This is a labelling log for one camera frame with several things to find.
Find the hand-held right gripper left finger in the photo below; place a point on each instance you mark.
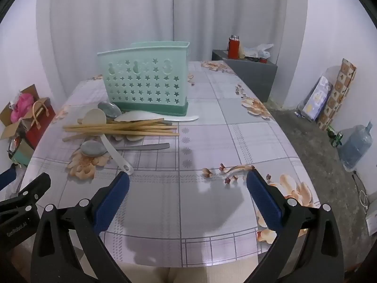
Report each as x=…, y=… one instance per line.
x=113, y=200

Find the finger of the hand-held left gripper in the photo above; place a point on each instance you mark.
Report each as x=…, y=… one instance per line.
x=35, y=187
x=7, y=178

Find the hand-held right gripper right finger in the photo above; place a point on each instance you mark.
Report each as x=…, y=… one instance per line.
x=263, y=200

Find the grey spoon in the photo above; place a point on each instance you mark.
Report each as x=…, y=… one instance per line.
x=109, y=109
x=92, y=149

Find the pile of wooden chopsticks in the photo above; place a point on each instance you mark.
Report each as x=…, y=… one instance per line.
x=126, y=129

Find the cream plastic spoon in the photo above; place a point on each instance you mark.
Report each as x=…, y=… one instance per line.
x=94, y=118

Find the white rice paddle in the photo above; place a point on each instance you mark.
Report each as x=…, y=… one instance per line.
x=147, y=116

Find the green star-cutout utensil holder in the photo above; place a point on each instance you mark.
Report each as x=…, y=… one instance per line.
x=144, y=79

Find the teal box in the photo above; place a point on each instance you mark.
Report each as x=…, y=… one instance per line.
x=20, y=153

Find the open cardboard box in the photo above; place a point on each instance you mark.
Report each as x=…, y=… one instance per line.
x=11, y=123

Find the red gift bag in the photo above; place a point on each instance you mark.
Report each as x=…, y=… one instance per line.
x=39, y=123

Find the pink cloth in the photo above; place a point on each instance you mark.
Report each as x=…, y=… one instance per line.
x=22, y=106

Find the floral plastic tablecloth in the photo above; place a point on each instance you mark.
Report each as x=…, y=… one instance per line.
x=206, y=153

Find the green bottle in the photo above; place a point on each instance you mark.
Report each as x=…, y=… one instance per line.
x=335, y=137

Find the blue water jug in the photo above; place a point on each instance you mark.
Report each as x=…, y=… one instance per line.
x=355, y=146

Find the white and blue packet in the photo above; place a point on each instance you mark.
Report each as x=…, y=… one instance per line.
x=316, y=100

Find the grey cabinet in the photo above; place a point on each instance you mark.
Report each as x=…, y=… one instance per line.
x=253, y=73

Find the patterned brown cardboard box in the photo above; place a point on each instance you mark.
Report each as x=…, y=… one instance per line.
x=338, y=94

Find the white plastic bag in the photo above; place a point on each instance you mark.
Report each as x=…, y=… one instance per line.
x=259, y=50

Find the red thermos bottle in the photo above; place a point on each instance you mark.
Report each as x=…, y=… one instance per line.
x=233, y=48

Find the white curtain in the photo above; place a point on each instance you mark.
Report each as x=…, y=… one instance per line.
x=147, y=14

